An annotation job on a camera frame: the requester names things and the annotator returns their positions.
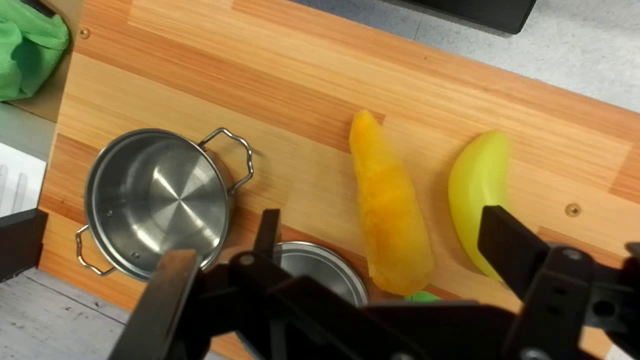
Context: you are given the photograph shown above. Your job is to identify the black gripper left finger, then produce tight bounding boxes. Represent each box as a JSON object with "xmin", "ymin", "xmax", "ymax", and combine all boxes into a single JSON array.
[{"xmin": 109, "ymin": 247, "xmax": 203, "ymax": 360}]

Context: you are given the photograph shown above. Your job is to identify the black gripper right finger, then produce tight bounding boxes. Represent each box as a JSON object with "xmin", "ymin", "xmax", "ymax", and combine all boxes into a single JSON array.
[{"xmin": 479, "ymin": 204, "xmax": 561, "ymax": 360}]

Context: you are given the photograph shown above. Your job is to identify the orange carrot plushie green leaves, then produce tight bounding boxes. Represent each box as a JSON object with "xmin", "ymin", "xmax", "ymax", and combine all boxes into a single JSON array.
[{"xmin": 347, "ymin": 109, "xmax": 443, "ymax": 306}]

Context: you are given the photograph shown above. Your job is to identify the yellow toy banana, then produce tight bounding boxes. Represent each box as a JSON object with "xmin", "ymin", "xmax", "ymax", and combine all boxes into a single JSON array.
[{"xmin": 446, "ymin": 128, "xmax": 514, "ymax": 283}]

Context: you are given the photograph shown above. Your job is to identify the grey wood backdrop panel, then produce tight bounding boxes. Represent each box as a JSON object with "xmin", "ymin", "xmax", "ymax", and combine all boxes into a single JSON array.
[{"xmin": 0, "ymin": 206, "xmax": 136, "ymax": 360}]

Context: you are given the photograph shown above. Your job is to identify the round steel pot lid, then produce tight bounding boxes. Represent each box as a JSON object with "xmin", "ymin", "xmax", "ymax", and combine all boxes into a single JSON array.
[{"xmin": 277, "ymin": 238, "xmax": 370, "ymax": 308}]

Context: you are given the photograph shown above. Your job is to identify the green crumpled cloth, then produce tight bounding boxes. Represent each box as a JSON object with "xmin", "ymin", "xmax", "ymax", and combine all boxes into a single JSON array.
[{"xmin": 0, "ymin": 0, "xmax": 73, "ymax": 104}]

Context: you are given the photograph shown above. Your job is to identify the small steel pot with handles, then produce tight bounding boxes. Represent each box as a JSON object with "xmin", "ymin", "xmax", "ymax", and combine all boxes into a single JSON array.
[{"xmin": 74, "ymin": 127, "xmax": 259, "ymax": 283}]

